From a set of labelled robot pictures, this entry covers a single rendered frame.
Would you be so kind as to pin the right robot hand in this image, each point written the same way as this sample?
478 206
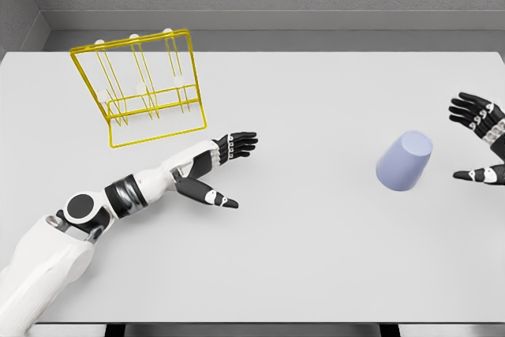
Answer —
487 124

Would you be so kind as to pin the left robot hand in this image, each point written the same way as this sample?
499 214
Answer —
205 157

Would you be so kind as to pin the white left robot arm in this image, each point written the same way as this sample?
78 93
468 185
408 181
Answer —
51 242

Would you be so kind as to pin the lavender plastic cup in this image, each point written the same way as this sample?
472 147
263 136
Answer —
403 161

